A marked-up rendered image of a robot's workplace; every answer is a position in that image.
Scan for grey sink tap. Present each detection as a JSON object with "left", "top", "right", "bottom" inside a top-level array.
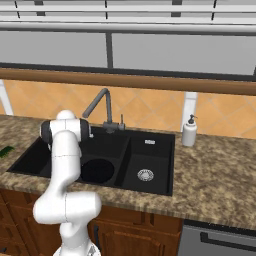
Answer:
[{"left": 81, "top": 87, "right": 127, "bottom": 134}]

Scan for black double sink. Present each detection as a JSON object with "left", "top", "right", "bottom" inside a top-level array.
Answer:
[{"left": 6, "top": 125, "right": 177, "bottom": 197}]

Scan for green sponge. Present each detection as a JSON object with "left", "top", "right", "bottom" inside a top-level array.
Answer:
[{"left": 0, "top": 145, "right": 16, "bottom": 159}]

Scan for brown wooden window sill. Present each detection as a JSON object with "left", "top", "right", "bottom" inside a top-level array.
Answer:
[{"left": 0, "top": 67, "right": 256, "bottom": 97}]

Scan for white soap dispenser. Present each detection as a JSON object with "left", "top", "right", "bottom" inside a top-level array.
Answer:
[{"left": 181, "top": 114, "right": 199, "bottom": 148}]

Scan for grey framed window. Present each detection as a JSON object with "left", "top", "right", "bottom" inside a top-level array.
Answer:
[{"left": 0, "top": 0, "right": 256, "bottom": 82}]

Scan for brown wooden cupboard door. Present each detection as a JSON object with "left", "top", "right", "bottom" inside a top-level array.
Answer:
[{"left": 87, "top": 218, "right": 185, "bottom": 256}]

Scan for grey dishwasher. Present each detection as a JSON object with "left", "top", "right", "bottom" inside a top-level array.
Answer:
[{"left": 177, "top": 223, "right": 256, "bottom": 256}]

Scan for brown wooden drawer cabinet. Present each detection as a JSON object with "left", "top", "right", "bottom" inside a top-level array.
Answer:
[{"left": 0, "top": 189, "right": 63, "bottom": 256}]

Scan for white wall post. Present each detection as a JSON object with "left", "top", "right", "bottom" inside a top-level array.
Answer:
[
  {"left": 0, "top": 79, "right": 15, "bottom": 117},
  {"left": 180, "top": 91, "right": 200, "bottom": 133}
]

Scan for black cupboard door handle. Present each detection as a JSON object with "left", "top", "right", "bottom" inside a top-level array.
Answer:
[{"left": 93, "top": 224, "right": 102, "bottom": 252}]

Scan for black dishwasher handle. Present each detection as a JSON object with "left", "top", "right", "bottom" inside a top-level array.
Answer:
[{"left": 199, "top": 231, "right": 256, "bottom": 253}]

